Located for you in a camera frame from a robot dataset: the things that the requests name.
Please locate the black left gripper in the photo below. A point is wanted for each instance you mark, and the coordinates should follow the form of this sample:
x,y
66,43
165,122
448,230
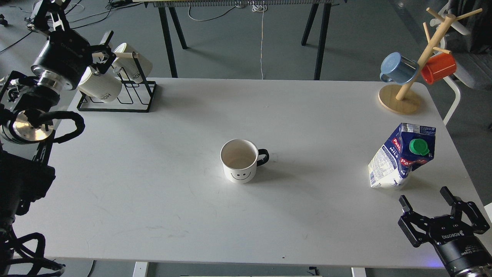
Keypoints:
x,y
65,52

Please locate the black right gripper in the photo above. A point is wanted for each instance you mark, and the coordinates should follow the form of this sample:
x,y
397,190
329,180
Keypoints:
x,y
453,236

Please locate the blue white milk carton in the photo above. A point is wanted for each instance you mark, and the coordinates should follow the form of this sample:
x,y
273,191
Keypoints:
x,y
408,148

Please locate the white smiley face mug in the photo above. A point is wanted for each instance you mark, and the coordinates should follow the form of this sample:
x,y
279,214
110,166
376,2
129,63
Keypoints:
x,y
240,159

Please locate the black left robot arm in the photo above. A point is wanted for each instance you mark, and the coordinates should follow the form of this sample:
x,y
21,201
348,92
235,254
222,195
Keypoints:
x,y
28,118

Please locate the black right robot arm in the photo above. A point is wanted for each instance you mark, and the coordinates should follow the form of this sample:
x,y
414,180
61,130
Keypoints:
x,y
453,236

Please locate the white ribbed mug front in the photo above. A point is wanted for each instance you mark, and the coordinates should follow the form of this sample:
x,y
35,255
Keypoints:
x,y
104,87

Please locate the wooden mug tree stand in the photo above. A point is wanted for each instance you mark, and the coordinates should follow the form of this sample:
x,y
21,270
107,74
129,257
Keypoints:
x,y
400,98

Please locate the blue enamel mug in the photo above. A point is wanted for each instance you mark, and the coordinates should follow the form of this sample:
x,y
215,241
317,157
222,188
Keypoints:
x,y
395,67

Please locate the orange red mug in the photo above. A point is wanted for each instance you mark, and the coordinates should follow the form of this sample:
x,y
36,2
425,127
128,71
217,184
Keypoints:
x,y
437,67

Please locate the black trestle table legs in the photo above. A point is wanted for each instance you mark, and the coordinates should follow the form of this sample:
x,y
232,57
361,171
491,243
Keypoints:
x,y
170,5

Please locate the black wire mug rack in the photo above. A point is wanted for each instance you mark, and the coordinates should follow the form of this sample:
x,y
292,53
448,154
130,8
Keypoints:
x,y
134,97

